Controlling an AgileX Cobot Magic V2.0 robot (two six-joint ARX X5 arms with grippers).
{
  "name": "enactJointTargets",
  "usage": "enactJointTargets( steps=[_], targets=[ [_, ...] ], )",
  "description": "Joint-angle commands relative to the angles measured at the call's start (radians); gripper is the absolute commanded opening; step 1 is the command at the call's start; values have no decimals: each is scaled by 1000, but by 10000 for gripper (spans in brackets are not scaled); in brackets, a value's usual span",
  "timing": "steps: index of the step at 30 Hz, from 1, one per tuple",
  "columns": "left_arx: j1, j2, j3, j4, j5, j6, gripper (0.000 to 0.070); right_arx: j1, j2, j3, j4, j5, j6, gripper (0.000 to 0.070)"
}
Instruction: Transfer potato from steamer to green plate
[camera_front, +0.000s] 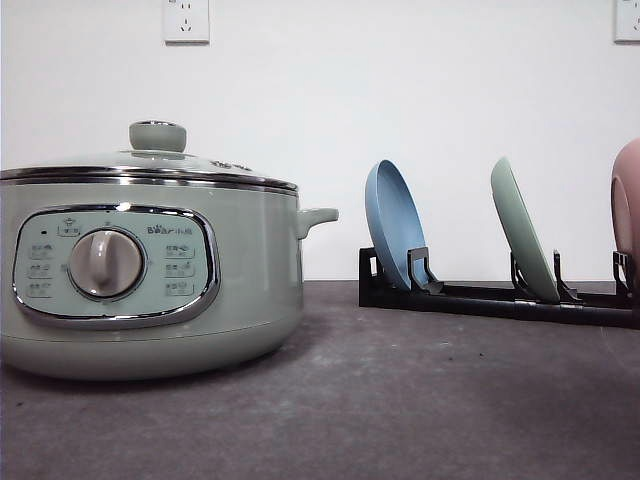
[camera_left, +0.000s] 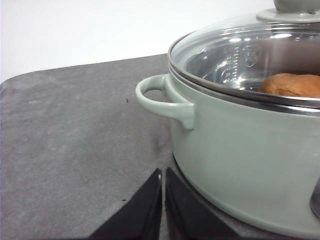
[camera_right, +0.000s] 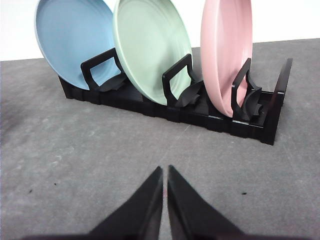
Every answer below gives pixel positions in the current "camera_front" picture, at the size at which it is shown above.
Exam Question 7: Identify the glass steamer lid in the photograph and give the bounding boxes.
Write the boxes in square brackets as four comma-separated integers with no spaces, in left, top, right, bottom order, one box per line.
[0,120,299,193]

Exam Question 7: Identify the green plate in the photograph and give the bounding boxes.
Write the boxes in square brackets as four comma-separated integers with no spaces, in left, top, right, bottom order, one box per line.
[491,157,560,304]

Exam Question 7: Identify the blue plate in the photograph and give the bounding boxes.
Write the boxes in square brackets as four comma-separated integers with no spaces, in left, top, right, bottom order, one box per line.
[365,159,427,291]

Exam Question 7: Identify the black plate rack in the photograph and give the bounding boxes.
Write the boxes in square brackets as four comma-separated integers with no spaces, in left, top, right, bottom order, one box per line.
[359,247,640,328]

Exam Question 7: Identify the green electric steamer pot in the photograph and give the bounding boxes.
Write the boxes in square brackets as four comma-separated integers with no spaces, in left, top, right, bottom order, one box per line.
[1,120,339,382]

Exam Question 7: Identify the pink plate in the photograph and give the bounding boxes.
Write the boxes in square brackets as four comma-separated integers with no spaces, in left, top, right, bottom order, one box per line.
[611,137,640,291]

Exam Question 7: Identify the white wall socket left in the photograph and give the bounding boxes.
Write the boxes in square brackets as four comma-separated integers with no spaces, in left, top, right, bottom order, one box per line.
[163,0,211,48]

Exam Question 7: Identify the white wall socket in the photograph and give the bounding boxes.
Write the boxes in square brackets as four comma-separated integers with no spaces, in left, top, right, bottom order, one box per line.
[163,0,211,48]
[614,0,640,46]

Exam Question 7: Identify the white wall socket right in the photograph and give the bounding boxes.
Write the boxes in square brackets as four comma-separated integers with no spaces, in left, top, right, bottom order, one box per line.
[614,0,640,46]

